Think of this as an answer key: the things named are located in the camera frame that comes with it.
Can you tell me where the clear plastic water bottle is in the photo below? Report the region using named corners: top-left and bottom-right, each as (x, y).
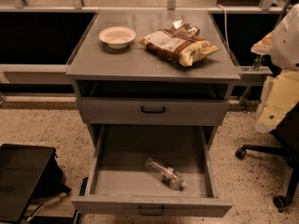
top-left (145, 158), bottom-right (186, 190)

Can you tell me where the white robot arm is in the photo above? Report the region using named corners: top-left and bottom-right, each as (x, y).
top-left (251, 5), bottom-right (299, 133)

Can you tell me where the grey drawer cabinet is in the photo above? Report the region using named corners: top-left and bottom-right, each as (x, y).
top-left (66, 9), bottom-right (240, 143)

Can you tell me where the closed grey upper drawer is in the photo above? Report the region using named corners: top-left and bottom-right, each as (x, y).
top-left (77, 97), bottom-right (229, 126)

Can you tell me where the open grey middle drawer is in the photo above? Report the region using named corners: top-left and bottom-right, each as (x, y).
top-left (72, 125), bottom-right (232, 217)

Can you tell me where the yellow brown chip bag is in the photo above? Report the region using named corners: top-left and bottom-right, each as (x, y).
top-left (138, 20), bottom-right (220, 67)

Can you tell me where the white bowl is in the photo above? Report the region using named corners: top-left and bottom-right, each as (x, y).
top-left (99, 26), bottom-right (136, 49)

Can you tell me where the black office chair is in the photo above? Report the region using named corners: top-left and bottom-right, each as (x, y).
top-left (235, 103), bottom-right (299, 213)

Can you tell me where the grey metal railing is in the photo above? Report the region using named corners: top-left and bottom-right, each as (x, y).
top-left (1, 0), bottom-right (285, 84)

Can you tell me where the black upper drawer handle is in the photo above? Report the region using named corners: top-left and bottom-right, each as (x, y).
top-left (140, 106), bottom-right (166, 114)

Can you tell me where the black drawer handle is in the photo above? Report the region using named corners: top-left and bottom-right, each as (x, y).
top-left (140, 106), bottom-right (166, 114)
top-left (138, 205), bottom-right (164, 217)

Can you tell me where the black middle drawer handle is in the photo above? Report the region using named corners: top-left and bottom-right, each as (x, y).
top-left (138, 205), bottom-right (164, 217)

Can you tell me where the white cable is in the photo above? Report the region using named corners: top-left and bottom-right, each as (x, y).
top-left (216, 4), bottom-right (232, 56)

